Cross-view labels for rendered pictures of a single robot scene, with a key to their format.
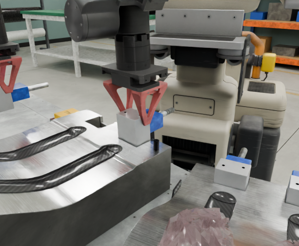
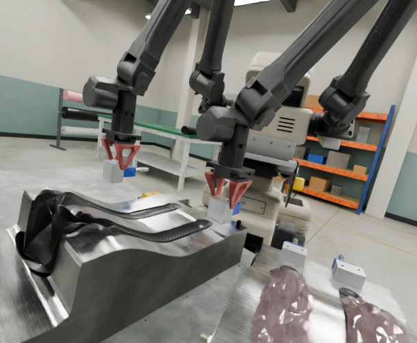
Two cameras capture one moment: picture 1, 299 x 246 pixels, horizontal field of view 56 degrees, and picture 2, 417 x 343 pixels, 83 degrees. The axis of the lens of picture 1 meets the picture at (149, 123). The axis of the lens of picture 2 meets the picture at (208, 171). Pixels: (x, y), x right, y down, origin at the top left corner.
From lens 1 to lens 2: 0.15 m
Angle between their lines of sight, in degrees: 14
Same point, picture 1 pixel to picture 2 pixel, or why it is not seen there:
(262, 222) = (321, 289)
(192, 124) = (247, 219)
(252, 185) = (307, 264)
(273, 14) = not seen: hidden behind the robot
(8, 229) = (147, 264)
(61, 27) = not seen: hidden behind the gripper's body
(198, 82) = (254, 188)
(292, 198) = (339, 275)
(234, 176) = (296, 255)
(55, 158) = (162, 222)
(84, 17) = (215, 126)
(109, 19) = (228, 131)
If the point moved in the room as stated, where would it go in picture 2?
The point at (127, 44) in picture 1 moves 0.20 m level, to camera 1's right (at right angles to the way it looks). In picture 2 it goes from (232, 149) to (317, 165)
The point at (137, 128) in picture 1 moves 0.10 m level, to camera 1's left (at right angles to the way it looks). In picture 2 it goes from (226, 209) to (183, 203)
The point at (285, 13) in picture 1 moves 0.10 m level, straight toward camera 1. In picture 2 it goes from (299, 153) to (299, 154)
